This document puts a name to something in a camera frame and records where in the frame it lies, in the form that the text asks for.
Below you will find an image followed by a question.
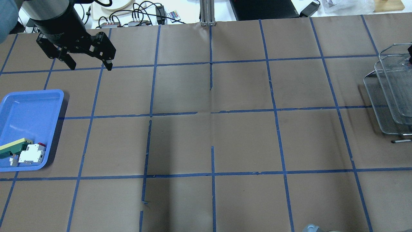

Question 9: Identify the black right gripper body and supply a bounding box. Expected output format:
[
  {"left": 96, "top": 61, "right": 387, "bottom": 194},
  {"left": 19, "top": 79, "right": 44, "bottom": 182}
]
[{"left": 407, "top": 45, "right": 412, "bottom": 64}]

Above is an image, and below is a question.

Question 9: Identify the black power adapter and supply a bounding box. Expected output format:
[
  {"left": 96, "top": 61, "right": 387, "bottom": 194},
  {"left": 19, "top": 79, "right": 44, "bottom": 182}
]
[{"left": 299, "top": 0, "right": 321, "bottom": 18}]

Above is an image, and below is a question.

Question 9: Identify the clear plastic bag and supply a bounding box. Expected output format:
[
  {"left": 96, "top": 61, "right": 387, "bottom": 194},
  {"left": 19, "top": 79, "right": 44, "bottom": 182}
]
[{"left": 321, "top": 0, "right": 375, "bottom": 15}]

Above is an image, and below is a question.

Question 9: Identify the white circuit breaker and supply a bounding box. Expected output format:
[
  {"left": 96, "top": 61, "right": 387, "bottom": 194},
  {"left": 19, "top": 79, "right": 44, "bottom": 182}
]
[{"left": 19, "top": 144, "right": 46, "bottom": 164}]

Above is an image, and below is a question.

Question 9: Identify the green yellow terminal block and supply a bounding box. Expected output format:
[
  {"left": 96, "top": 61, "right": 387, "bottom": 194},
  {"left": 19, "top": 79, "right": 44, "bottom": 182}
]
[{"left": 0, "top": 138, "right": 33, "bottom": 167}]

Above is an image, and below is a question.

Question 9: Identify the black closed laptop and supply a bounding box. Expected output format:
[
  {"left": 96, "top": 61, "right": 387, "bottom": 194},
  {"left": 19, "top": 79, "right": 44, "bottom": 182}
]
[{"left": 229, "top": 0, "right": 300, "bottom": 21}]

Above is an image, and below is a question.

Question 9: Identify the blue plastic tray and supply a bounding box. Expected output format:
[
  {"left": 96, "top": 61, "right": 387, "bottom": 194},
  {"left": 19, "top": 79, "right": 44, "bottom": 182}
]
[{"left": 0, "top": 89, "right": 64, "bottom": 172}]

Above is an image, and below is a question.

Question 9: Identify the aluminium frame post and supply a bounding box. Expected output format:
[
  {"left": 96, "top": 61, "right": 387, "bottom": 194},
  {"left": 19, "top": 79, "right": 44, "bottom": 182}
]
[{"left": 200, "top": 0, "right": 216, "bottom": 26}]

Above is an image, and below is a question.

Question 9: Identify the silver wire mesh shelf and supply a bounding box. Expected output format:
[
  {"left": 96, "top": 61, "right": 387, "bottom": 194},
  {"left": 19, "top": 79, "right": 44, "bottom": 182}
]
[{"left": 363, "top": 43, "right": 412, "bottom": 144}]

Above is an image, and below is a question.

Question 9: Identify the small remote control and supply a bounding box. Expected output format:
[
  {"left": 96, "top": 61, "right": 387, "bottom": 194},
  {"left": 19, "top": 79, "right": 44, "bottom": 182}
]
[{"left": 167, "top": 10, "right": 181, "bottom": 21}]

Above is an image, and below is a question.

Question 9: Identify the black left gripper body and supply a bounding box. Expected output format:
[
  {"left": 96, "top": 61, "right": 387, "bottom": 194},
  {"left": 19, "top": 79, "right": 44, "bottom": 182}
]
[{"left": 33, "top": 6, "right": 116, "bottom": 60}]

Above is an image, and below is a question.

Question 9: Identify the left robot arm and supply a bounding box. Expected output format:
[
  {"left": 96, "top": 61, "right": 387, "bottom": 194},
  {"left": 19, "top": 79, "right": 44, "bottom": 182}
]
[{"left": 1, "top": 0, "right": 116, "bottom": 71}]

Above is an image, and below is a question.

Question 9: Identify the wooden cutting board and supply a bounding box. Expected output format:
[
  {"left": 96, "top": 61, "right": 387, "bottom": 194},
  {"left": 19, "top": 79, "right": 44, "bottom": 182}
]
[{"left": 373, "top": 0, "right": 405, "bottom": 13}]

